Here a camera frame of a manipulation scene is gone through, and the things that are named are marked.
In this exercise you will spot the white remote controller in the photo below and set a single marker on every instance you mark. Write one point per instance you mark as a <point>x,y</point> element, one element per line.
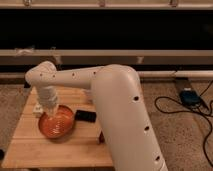
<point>37,110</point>

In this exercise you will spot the black rectangular device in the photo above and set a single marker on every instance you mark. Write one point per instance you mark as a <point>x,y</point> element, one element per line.
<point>88,116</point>

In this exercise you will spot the orange ceramic bowl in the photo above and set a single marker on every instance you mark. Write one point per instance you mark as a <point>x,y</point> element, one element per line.
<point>57,125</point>

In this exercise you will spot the dark red chili pepper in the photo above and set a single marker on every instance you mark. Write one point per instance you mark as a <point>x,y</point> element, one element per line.
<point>101,138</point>

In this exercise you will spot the wooden table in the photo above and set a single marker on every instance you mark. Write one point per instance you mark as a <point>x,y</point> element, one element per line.
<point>30,149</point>

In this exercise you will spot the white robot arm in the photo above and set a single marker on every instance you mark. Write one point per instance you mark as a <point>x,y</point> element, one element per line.
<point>117,97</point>

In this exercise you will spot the blue power adapter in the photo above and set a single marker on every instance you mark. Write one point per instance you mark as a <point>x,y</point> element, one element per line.
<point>189,98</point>

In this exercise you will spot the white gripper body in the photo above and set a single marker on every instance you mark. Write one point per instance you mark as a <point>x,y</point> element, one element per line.
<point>47,98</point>

